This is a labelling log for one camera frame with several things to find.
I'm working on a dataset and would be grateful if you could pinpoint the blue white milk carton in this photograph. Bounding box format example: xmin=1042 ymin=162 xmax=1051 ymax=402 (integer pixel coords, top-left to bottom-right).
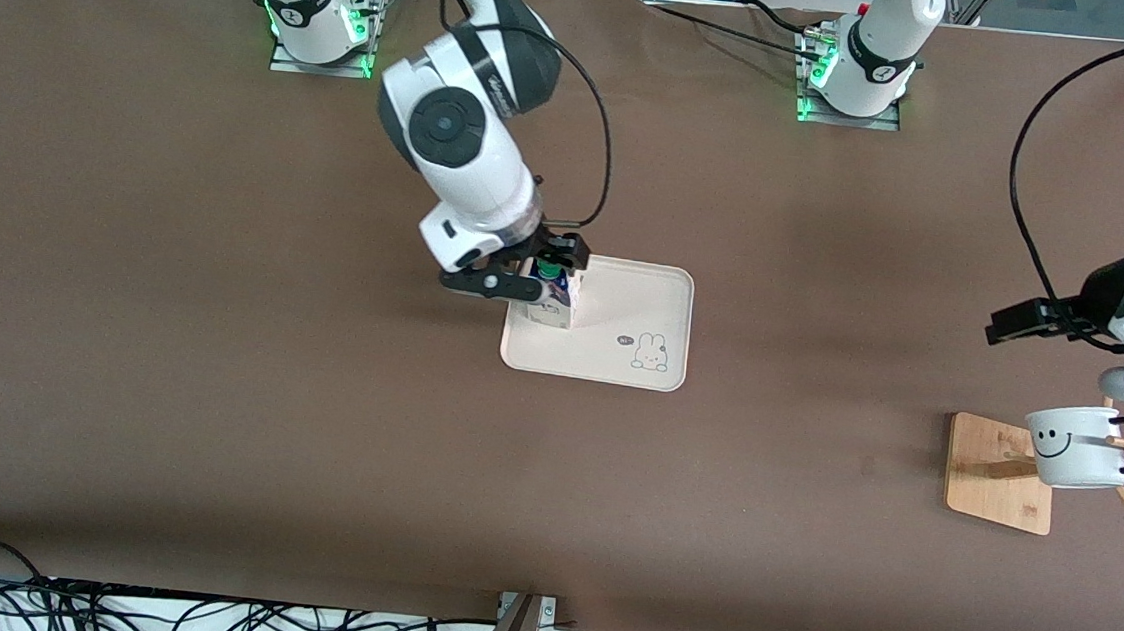
xmin=519 ymin=257 xmax=583 ymax=331

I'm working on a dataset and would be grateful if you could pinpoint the white smiley face mug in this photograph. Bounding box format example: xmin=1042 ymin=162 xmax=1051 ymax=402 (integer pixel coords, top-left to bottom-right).
xmin=1020 ymin=400 xmax=1124 ymax=494

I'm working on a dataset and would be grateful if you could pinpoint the cream rabbit print tray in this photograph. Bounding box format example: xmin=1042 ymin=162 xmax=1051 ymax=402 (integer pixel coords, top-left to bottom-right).
xmin=498 ymin=247 xmax=698 ymax=395

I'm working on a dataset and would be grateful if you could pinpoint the wooden mug rack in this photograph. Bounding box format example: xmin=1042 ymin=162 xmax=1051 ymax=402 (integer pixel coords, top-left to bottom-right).
xmin=943 ymin=372 xmax=1124 ymax=542

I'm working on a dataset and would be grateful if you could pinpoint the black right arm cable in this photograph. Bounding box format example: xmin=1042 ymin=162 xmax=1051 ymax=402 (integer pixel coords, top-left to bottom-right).
xmin=469 ymin=14 xmax=624 ymax=235

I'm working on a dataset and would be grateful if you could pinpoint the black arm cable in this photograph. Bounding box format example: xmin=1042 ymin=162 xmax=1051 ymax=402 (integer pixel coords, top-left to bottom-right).
xmin=997 ymin=19 xmax=1124 ymax=353
xmin=469 ymin=14 xmax=624 ymax=235

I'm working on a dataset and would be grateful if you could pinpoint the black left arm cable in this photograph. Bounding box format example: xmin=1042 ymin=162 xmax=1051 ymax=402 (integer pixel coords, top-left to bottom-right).
xmin=997 ymin=19 xmax=1124 ymax=353

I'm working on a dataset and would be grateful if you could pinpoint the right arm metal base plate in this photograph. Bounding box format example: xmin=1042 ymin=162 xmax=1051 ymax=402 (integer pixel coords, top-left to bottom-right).
xmin=268 ymin=27 xmax=377 ymax=81

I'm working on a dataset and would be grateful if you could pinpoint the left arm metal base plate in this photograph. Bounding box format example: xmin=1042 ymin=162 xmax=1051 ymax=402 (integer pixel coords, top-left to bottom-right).
xmin=795 ymin=29 xmax=909 ymax=133

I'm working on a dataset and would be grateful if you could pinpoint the black base cable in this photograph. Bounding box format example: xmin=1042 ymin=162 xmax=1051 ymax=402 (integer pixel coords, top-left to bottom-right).
xmin=655 ymin=4 xmax=827 ymax=66

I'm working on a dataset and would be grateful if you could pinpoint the small metal bracket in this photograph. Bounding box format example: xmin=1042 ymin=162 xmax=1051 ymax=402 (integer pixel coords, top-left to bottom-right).
xmin=496 ymin=591 xmax=559 ymax=625

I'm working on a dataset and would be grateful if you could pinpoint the tangled black cable bundle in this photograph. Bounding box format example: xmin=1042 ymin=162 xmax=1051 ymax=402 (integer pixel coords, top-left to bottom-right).
xmin=0 ymin=537 xmax=502 ymax=631

